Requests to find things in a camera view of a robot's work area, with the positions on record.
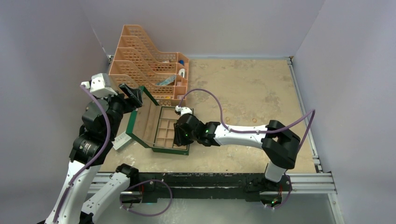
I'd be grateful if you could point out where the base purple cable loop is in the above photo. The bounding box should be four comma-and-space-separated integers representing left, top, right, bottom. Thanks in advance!
120, 179, 172, 217

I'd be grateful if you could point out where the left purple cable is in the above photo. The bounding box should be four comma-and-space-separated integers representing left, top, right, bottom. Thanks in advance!
52, 85, 112, 224

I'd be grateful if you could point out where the green jewelry box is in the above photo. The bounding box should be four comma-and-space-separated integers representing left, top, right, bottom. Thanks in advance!
126, 86, 190, 155

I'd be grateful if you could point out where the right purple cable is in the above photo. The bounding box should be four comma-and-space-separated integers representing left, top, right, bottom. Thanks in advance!
177, 89, 316, 154

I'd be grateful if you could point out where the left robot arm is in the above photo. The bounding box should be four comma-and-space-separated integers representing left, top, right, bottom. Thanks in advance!
42, 82, 143, 224

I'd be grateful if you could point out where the silver stapler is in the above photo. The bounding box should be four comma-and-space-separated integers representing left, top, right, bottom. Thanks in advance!
178, 69, 186, 78

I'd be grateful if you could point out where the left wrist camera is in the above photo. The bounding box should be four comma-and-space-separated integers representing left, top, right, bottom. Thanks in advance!
81, 73, 118, 98

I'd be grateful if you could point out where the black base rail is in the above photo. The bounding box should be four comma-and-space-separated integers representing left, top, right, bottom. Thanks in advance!
127, 172, 292, 204

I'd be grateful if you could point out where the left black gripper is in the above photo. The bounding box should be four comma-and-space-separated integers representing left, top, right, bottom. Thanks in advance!
94, 83, 142, 138

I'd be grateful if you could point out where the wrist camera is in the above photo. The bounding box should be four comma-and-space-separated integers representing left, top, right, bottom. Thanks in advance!
81, 73, 118, 98
175, 105, 193, 116

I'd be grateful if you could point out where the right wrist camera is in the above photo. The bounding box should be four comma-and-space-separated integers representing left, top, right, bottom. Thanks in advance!
175, 105, 193, 116

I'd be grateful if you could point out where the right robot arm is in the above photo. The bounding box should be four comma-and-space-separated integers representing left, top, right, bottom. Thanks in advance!
174, 113, 301, 190

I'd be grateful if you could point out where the peach mesh file organizer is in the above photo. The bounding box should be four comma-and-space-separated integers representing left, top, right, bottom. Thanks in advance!
109, 25, 189, 106

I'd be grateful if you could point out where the white paper card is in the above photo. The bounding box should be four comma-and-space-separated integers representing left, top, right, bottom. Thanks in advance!
112, 132, 132, 151

